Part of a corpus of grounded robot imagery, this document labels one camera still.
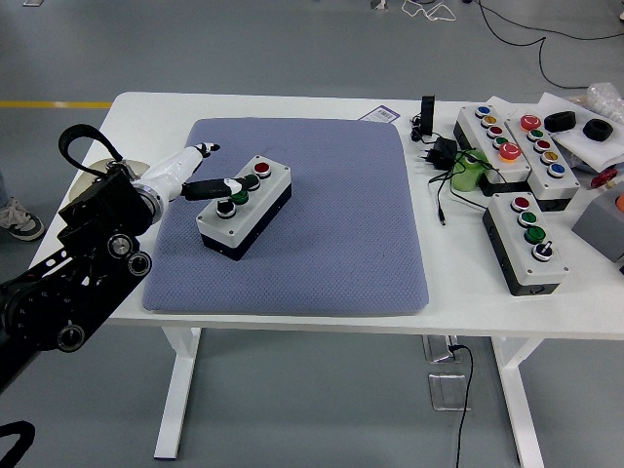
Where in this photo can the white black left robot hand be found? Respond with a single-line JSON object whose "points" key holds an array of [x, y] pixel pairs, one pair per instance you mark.
{"points": [[170, 170]]}

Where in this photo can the clear plastic bag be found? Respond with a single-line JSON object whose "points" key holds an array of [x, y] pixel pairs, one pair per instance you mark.
{"points": [[604, 100]]}

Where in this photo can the orange round object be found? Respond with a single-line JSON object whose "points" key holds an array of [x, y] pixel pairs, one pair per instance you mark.
{"points": [[620, 204]]}

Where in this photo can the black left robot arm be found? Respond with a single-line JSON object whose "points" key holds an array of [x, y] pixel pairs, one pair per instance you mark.
{"points": [[102, 205]]}

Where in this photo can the black power adapter plug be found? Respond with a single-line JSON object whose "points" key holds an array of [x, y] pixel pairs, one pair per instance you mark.
{"points": [[446, 148]]}

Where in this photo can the white table leg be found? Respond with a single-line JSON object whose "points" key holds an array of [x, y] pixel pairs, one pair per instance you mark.
{"points": [[519, 400], [178, 390]]}

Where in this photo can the grey box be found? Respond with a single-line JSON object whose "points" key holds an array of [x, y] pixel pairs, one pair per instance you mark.
{"points": [[597, 224]]}

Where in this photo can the metal stand foot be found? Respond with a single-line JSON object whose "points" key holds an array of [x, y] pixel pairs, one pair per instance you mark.
{"points": [[378, 4]]}

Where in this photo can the purple white label card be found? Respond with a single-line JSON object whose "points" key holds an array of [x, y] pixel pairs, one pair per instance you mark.
{"points": [[381, 114]]}

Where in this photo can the five-button box, blue end button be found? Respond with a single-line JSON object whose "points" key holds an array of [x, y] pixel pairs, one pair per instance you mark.
{"points": [[470, 119], [560, 187]]}

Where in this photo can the four-button control box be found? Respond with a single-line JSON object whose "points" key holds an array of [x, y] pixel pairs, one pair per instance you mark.
{"points": [[256, 209], [551, 273]]}

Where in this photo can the blue-grey textured mat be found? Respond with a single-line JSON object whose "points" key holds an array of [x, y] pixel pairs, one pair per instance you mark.
{"points": [[317, 244]]}

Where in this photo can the black upright small device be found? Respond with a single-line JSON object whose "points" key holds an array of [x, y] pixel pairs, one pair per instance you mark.
{"points": [[427, 114]]}

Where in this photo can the clear acrylic bracket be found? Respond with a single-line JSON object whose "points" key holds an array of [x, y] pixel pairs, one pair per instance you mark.
{"points": [[446, 392], [439, 348]]}

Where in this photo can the person's shoe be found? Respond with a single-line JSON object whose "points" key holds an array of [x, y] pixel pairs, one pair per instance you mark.
{"points": [[22, 222]]}

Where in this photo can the green cylindrical cup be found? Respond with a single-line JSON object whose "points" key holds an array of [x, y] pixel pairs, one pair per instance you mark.
{"points": [[463, 180]]}

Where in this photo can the red round knob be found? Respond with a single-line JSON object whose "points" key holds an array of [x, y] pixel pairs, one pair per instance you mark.
{"points": [[604, 178]]}

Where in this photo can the white flat box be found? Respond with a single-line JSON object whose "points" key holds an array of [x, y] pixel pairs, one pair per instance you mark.
{"points": [[556, 103]]}

